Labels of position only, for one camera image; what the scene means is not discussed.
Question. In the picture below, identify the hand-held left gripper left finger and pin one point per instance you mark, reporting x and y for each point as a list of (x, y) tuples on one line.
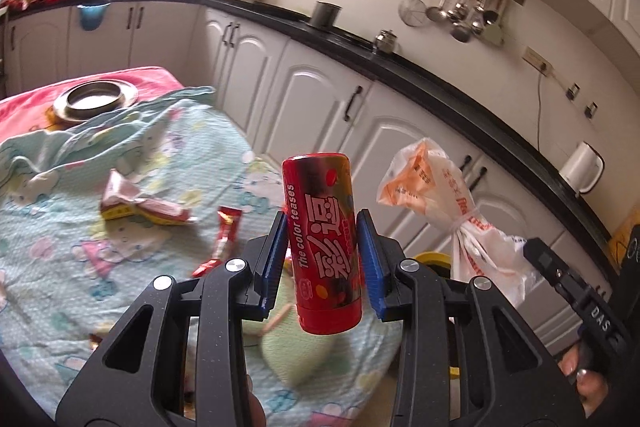
[(272, 267)]

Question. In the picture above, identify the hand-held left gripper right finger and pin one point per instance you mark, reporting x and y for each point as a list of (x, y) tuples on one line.
[(370, 267)]

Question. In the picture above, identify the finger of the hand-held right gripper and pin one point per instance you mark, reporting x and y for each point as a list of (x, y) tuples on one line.
[(545, 259)]

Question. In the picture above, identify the red candy can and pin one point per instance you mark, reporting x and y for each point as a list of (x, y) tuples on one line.
[(325, 247)]

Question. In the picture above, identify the white orange plastic bag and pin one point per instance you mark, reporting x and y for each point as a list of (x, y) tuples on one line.
[(450, 202)]

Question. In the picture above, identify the person's right hand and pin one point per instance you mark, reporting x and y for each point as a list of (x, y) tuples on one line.
[(587, 387)]

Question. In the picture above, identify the long red snack wrapper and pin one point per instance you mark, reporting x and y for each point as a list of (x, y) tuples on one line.
[(227, 227)]

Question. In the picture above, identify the light green cloth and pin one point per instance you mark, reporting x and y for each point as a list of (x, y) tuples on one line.
[(295, 352)]

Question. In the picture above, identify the white electric kettle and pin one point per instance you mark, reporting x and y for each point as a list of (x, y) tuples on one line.
[(580, 167)]

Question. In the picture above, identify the light blue printed blanket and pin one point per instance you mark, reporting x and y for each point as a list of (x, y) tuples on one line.
[(200, 157)]

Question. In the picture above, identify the red yellow snack wrapper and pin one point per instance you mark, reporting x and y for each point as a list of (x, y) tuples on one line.
[(125, 202)]

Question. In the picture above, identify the white lower kitchen cabinets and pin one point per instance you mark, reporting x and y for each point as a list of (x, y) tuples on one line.
[(310, 97)]

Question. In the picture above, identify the black kitchen countertop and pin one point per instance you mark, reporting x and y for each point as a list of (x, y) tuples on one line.
[(450, 89)]

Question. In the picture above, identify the red pink blanket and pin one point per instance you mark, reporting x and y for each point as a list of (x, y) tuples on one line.
[(150, 79)]

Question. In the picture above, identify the stainless steel teapot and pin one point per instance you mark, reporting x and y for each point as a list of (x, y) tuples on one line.
[(386, 42)]

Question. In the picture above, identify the round metal basin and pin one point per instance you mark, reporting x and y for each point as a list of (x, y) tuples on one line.
[(95, 102)]

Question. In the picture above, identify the black metal pot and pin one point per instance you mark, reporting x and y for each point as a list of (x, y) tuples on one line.
[(325, 14)]

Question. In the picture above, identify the row of hanging metal utensils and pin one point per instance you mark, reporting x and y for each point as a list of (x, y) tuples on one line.
[(465, 14)]

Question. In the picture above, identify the metal mesh strainer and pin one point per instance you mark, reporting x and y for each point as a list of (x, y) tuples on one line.
[(411, 11)]

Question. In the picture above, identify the blue plastic container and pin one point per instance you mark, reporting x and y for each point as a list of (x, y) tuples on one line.
[(92, 17)]

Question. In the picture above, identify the wall power socket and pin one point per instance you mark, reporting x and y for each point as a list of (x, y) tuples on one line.
[(537, 59)]

